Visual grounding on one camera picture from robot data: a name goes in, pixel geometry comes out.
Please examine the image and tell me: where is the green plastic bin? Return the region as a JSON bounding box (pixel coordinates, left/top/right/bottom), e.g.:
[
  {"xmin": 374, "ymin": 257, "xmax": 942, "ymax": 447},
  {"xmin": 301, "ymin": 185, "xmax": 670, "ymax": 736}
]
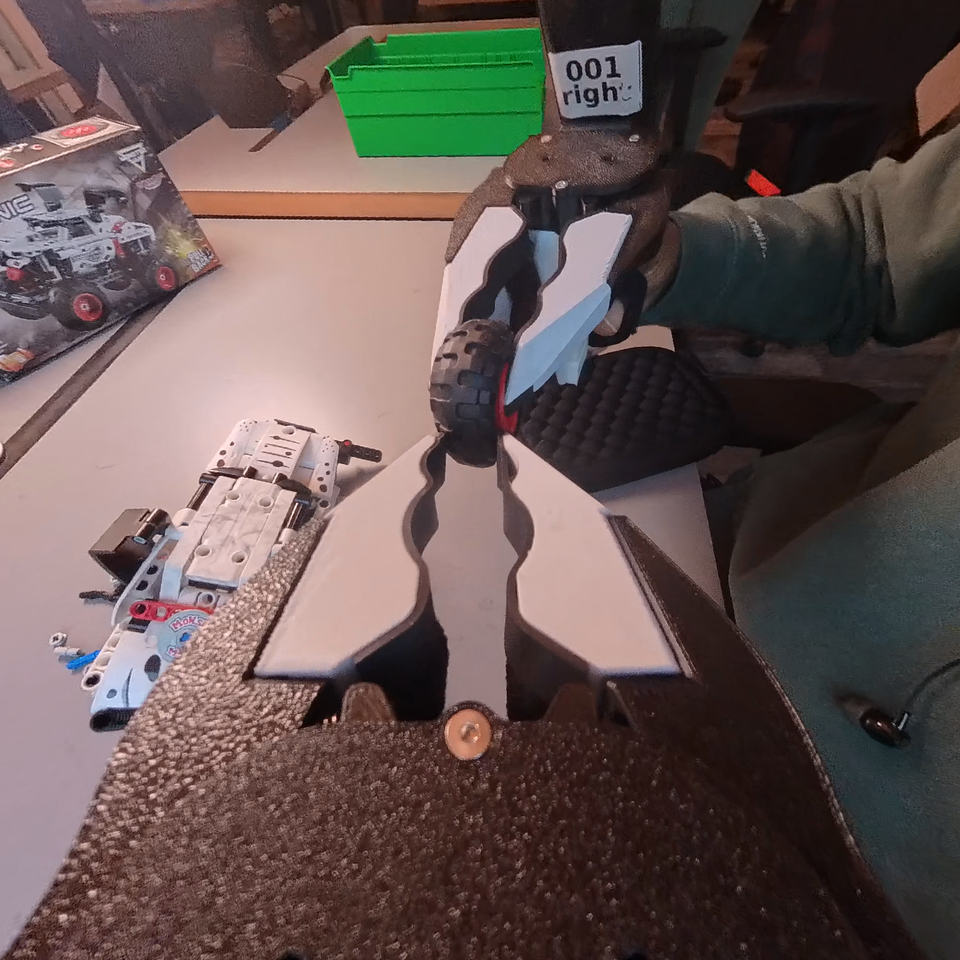
[{"xmin": 327, "ymin": 27, "xmax": 549, "ymax": 159}]

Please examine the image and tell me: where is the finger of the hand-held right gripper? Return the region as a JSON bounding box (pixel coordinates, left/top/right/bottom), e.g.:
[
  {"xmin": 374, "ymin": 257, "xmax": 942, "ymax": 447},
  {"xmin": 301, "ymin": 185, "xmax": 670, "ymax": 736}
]
[
  {"xmin": 446, "ymin": 207, "xmax": 535, "ymax": 328},
  {"xmin": 500, "ymin": 207, "xmax": 637, "ymax": 409}
]

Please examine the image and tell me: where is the white lego truck model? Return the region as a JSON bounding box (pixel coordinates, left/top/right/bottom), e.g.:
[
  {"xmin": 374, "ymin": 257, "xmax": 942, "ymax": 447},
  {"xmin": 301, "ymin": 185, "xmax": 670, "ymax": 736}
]
[{"xmin": 83, "ymin": 420, "xmax": 384, "ymax": 733}]

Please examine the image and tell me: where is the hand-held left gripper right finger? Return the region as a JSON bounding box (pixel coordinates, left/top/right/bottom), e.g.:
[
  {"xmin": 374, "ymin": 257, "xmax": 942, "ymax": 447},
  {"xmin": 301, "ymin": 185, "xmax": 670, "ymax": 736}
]
[{"xmin": 500, "ymin": 432, "xmax": 687, "ymax": 703}]

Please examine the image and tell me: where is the lego set box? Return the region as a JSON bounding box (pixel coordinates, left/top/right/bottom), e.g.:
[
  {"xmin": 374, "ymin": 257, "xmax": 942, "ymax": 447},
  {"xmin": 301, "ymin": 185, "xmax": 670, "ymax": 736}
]
[{"xmin": 0, "ymin": 117, "xmax": 222, "ymax": 384}]

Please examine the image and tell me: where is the black lego wheel red hub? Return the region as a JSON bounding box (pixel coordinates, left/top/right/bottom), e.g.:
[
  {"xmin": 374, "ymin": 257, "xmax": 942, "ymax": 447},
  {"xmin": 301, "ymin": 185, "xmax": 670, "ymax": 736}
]
[{"xmin": 429, "ymin": 318, "xmax": 519, "ymax": 463}]

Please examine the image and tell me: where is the black office chair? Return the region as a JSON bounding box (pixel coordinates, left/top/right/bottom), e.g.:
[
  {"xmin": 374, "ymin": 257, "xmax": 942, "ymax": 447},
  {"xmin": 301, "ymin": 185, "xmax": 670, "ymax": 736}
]
[{"xmin": 705, "ymin": 0, "xmax": 960, "ymax": 193}]

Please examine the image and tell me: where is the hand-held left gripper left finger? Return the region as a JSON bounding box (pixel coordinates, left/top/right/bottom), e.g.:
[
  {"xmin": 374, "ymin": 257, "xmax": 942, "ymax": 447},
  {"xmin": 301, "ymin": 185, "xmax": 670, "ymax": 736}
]
[{"xmin": 252, "ymin": 432, "xmax": 451, "ymax": 703}]

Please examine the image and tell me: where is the person's right forearm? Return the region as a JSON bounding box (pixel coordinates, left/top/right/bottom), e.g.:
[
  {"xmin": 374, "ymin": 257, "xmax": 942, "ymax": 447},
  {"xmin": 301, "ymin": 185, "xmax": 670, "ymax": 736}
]
[{"xmin": 645, "ymin": 128, "xmax": 960, "ymax": 355}]

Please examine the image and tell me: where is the black quilted chair armrest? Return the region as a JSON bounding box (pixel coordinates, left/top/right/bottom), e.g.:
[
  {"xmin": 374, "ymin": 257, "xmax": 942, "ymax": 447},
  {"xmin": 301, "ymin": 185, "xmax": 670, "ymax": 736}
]
[{"xmin": 510, "ymin": 348, "xmax": 736, "ymax": 493}]

